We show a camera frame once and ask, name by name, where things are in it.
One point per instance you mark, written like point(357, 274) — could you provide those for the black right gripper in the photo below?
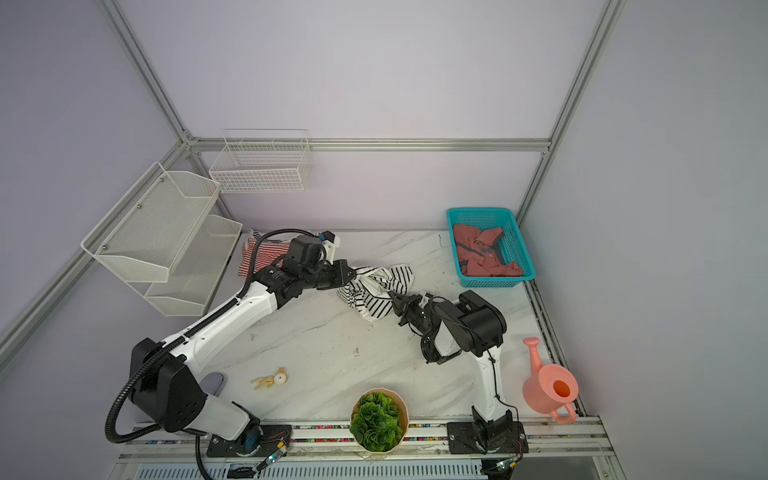
point(402, 303)

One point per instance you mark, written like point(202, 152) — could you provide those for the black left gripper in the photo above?
point(339, 266)

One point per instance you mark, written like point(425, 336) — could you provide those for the black white striped tank top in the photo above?
point(368, 293)

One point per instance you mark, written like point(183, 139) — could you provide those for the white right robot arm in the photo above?
point(472, 326)

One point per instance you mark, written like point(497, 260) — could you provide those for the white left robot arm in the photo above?
point(163, 391)

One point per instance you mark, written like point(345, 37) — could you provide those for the dark red tank top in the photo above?
point(479, 252)

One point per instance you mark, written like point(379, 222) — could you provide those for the small yellow white toy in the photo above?
point(279, 378)

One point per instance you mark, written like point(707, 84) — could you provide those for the green plant in pot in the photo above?
point(379, 421)

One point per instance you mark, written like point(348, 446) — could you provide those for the teal plastic basket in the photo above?
point(513, 245)

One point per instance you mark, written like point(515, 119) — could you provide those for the white mesh lower shelf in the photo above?
point(192, 285)

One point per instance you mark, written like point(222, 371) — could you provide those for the grey oval pad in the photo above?
point(213, 383)

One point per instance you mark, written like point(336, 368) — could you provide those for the pink watering can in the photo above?
point(551, 389)

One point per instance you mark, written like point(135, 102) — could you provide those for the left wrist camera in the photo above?
point(330, 241)

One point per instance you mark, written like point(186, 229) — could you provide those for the white wire wall basket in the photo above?
point(263, 161)

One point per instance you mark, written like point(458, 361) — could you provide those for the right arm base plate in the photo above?
point(462, 438)

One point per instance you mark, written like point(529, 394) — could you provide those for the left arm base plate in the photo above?
point(265, 443)

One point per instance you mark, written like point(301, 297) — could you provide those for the aluminium front rail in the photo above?
point(426, 438)

